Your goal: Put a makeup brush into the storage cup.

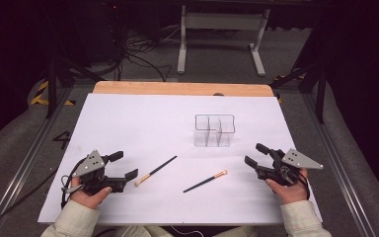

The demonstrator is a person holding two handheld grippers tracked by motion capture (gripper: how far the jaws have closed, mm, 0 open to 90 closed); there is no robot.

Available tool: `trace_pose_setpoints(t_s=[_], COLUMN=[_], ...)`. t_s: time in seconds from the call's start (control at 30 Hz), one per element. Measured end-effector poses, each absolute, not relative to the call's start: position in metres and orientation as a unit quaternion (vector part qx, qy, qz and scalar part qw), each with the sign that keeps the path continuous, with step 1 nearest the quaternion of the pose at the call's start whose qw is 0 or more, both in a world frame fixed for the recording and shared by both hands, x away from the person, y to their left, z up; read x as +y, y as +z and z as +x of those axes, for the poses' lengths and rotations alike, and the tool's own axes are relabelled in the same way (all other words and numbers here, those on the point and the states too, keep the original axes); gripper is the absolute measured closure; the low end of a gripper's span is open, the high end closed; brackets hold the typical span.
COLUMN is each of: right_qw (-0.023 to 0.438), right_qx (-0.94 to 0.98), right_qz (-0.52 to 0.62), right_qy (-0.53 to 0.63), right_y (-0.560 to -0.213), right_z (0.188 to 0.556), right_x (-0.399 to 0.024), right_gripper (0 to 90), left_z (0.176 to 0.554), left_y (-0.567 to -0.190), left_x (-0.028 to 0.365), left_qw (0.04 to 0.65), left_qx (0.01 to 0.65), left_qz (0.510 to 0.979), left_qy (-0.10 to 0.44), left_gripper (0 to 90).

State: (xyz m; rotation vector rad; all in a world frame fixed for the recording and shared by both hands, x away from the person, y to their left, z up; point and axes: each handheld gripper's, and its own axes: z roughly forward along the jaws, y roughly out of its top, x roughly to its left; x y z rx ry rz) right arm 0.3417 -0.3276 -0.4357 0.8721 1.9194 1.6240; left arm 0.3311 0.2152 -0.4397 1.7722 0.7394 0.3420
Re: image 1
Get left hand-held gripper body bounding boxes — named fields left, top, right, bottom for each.
left=72, top=149, right=127, bottom=196

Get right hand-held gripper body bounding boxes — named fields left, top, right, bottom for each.
left=257, top=147, right=325, bottom=188

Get black makeup brush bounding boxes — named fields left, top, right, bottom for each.
left=182, top=169, right=229, bottom=195
left=134, top=155, right=179, bottom=188

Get clear plastic organizer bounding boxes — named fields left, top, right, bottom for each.
left=192, top=114, right=237, bottom=148

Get person's right hand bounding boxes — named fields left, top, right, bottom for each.
left=265, top=168, right=311, bottom=206

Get person's left hand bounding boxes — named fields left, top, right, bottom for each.
left=69, top=176, right=114, bottom=211

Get black floor tape mark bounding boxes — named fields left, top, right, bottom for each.
left=52, top=129, right=72, bottom=151

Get white board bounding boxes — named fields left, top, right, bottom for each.
left=37, top=92, right=324, bottom=227

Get black tripod stand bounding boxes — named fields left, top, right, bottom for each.
left=268, top=33, right=328, bottom=125
left=43, top=53, right=107, bottom=120

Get yellow black floor tape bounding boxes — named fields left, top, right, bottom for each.
left=29, top=80, right=77, bottom=108

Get wooden table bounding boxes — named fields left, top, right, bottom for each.
left=92, top=80, right=275, bottom=98

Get dark equipment rack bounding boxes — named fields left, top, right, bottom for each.
left=77, top=0, right=130, bottom=64

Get white metal stand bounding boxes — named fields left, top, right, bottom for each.
left=176, top=4, right=271, bottom=78

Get right hand-held gripper cable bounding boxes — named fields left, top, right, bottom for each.
left=296, top=170, right=312, bottom=201

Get hand-held gripper cable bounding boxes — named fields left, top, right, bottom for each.
left=296, top=170, right=312, bottom=201
left=60, top=160, right=85, bottom=209

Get left hand-held gripper cable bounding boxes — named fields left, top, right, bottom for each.
left=60, top=160, right=85, bottom=209

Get aluminium floor rail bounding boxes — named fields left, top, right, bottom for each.
left=0, top=88, right=75, bottom=237
left=300, top=93, right=377, bottom=237

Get thin white cable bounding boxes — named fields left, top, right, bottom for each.
left=170, top=224, right=205, bottom=237

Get black floor cable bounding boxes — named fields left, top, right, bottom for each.
left=0, top=167, right=60, bottom=237

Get bundle of black cables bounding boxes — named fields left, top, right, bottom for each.
left=114, top=24, right=183, bottom=83

